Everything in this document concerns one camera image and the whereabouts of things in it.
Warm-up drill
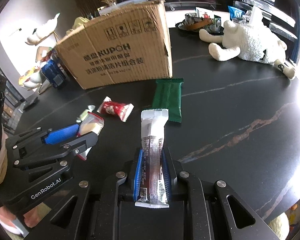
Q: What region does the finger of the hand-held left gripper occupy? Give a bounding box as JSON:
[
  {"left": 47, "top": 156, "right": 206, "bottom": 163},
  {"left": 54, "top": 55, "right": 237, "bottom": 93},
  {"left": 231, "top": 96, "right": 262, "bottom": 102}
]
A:
[
  {"left": 5, "top": 123, "right": 82, "bottom": 156},
  {"left": 13, "top": 132, "right": 100, "bottom": 172}
]

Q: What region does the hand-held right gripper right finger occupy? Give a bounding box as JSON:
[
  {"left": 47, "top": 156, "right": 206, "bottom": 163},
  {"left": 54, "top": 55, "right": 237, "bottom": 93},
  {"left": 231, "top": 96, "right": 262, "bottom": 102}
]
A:
[{"left": 161, "top": 146, "right": 273, "bottom": 240}]

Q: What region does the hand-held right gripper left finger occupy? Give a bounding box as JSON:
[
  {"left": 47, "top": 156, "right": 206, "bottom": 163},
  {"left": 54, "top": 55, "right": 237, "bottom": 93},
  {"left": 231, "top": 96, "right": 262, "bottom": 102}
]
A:
[{"left": 25, "top": 147, "right": 143, "bottom": 240}]

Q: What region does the clear red-trimmed cream snack packet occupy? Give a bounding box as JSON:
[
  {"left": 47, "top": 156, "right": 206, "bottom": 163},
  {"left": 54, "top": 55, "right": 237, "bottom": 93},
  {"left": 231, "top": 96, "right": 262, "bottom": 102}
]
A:
[{"left": 76, "top": 112, "right": 105, "bottom": 161}]

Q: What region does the silver brown snack bar packet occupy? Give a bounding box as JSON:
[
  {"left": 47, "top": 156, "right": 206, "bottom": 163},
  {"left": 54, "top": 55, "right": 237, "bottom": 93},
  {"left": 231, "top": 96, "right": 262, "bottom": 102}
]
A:
[{"left": 135, "top": 108, "right": 171, "bottom": 209}]

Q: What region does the brown cardboard box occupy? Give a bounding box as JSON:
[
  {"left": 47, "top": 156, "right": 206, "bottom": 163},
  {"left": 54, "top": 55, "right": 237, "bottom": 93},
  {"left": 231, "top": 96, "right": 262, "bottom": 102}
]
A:
[{"left": 54, "top": 0, "right": 173, "bottom": 90}]

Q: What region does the person's left hand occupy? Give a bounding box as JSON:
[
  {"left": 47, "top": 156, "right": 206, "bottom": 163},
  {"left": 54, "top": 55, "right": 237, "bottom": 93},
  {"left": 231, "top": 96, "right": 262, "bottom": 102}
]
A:
[{"left": 0, "top": 201, "right": 42, "bottom": 237}]

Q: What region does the light green candy packet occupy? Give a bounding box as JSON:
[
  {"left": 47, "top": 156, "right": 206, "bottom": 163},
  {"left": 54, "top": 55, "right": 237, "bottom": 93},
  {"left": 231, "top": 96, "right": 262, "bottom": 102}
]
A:
[{"left": 76, "top": 110, "right": 88, "bottom": 123}]

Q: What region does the black remote control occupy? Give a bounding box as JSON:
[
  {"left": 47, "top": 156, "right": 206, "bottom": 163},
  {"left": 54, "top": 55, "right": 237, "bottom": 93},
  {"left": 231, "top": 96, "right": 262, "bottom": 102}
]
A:
[{"left": 22, "top": 96, "right": 39, "bottom": 111}]

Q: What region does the red candy packet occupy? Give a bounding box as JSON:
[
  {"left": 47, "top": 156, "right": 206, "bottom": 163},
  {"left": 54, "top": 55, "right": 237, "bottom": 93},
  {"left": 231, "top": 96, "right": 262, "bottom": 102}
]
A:
[{"left": 97, "top": 100, "right": 134, "bottom": 123}]

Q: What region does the blue drink can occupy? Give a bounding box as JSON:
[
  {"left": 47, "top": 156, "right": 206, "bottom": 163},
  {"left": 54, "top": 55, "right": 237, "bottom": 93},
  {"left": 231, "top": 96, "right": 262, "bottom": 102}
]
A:
[{"left": 41, "top": 59, "right": 67, "bottom": 89}]

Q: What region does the yellow snack packet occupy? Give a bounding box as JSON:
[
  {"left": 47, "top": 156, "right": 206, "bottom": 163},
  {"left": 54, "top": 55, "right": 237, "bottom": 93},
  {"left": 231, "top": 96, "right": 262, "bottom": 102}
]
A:
[{"left": 18, "top": 66, "right": 41, "bottom": 86}]

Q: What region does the green snack packet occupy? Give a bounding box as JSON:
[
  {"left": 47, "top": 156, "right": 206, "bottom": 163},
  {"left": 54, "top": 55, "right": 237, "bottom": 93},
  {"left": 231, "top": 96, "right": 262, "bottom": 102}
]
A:
[{"left": 152, "top": 78, "right": 184, "bottom": 123}]

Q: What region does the pile of red snack packets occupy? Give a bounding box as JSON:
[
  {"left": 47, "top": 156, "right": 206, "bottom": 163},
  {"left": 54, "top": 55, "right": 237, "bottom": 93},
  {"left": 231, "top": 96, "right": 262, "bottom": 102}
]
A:
[{"left": 36, "top": 47, "right": 58, "bottom": 63}]

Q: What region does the white flower-shaped tiered stand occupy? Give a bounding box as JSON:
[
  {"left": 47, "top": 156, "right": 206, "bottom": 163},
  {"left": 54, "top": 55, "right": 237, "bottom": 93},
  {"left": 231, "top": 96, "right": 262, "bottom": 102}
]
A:
[{"left": 22, "top": 14, "right": 63, "bottom": 93}]

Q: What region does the pale yellow paper bag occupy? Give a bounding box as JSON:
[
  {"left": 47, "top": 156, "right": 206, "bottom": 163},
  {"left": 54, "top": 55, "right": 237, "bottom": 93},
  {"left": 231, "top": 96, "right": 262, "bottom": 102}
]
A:
[{"left": 66, "top": 16, "right": 91, "bottom": 34}]

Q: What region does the dark patterned tray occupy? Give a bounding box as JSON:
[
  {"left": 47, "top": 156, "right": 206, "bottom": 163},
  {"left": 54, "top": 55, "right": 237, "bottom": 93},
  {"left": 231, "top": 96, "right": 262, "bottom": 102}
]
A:
[{"left": 175, "top": 13, "right": 224, "bottom": 34}]

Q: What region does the clear plastic box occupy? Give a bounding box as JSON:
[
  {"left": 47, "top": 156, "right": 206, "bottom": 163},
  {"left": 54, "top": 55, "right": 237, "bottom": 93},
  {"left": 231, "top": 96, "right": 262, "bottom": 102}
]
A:
[{"left": 97, "top": 0, "right": 151, "bottom": 16}]

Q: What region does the white plush sheep tissue holder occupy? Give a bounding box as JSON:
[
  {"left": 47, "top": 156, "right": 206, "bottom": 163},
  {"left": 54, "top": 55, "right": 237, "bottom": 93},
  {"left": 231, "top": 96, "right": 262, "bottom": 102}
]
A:
[{"left": 199, "top": 19, "right": 297, "bottom": 80}]

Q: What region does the blue white packet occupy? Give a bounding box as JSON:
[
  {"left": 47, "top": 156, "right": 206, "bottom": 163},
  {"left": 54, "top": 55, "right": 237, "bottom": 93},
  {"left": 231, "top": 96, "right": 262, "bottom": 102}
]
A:
[{"left": 227, "top": 6, "right": 248, "bottom": 21}]

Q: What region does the white tissue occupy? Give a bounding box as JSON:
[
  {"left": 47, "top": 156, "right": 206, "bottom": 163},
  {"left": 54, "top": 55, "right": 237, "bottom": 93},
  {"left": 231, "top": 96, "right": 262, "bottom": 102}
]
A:
[{"left": 247, "top": 5, "right": 263, "bottom": 24}]

